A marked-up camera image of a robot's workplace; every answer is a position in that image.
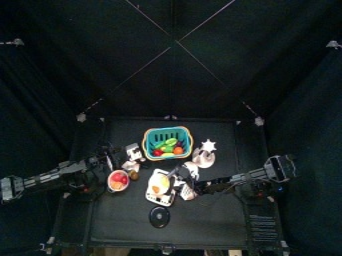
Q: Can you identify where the bowl with red fruit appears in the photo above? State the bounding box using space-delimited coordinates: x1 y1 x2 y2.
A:
105 169 130 194

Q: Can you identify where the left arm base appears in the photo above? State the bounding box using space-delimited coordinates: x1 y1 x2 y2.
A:
65 168 108 201

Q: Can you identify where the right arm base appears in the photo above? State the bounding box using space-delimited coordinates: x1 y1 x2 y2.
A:
239 179 277 202

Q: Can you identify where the white toy stove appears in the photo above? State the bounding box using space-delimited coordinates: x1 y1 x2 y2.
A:
144 168 180 208

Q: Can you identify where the brown and white bowl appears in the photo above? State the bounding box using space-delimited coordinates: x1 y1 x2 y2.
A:
178 183 197 202

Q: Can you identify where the white box with black marks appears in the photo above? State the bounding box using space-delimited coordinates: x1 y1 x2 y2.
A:
124 143 144 161

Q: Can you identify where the white round ladle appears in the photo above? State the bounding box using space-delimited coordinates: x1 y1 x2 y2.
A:
182 161 200 178

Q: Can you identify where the teal basket with orange rim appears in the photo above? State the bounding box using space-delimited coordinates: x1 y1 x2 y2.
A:
140 125 194 162

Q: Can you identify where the white pink round plate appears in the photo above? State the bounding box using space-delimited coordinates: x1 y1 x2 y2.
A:
190 147 216 169

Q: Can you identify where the toy pan with fried egg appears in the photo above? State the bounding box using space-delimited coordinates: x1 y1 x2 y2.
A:
148 171 173 196

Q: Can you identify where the green toy cucumber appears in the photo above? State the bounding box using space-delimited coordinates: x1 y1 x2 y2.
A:
153 137 178 150

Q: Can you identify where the white star-shaped toy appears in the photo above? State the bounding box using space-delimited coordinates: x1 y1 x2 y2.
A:
198 139 217 153

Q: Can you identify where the black round disc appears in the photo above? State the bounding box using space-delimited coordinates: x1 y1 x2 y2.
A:
148 205 170 229

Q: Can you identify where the white printed label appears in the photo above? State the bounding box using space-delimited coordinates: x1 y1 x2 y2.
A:
247 214 279 248

